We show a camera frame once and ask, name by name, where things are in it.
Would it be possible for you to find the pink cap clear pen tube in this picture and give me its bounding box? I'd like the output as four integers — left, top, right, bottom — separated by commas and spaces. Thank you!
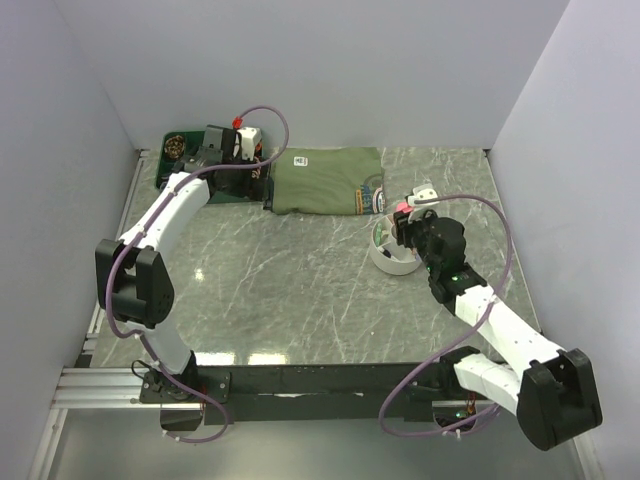
396, 202, 412, 213

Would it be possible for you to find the white round divided organizer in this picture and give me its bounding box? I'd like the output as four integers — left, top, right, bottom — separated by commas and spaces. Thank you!
369, 215, 422, 276

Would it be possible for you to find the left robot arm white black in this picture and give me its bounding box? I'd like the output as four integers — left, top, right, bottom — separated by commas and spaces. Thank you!
95, 124, 262, 402

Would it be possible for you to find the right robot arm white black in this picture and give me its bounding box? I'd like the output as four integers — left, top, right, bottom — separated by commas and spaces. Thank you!
393, 208, 603, 451

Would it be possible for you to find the brown patterned rolled tie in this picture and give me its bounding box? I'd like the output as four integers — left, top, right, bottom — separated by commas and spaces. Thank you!
163, 135, 186, 162

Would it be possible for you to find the green compartment tray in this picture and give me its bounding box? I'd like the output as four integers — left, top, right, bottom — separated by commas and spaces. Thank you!
155, 125, 270, 204

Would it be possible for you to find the folded olive green t-shirt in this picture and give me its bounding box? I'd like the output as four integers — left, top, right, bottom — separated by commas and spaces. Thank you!
264, 147, 386, 216

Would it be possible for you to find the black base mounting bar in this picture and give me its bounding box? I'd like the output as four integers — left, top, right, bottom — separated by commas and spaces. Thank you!
189, 363, 486, 422

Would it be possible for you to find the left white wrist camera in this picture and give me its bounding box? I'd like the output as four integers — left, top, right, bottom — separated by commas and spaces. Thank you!
232, 117, 262, 161

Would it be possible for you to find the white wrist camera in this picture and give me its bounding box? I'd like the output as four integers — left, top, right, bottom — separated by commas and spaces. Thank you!
405, 183, 438, 207
232, 117, 262, 161

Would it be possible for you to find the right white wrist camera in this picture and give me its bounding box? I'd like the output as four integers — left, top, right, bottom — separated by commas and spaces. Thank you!
405, 183, 438, 207

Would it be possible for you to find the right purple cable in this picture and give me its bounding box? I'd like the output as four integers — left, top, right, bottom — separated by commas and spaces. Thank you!
377, 193, 514, 437

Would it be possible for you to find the aluminium rail frame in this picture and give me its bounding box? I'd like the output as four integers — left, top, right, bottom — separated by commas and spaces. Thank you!
29, 148, 601, 480

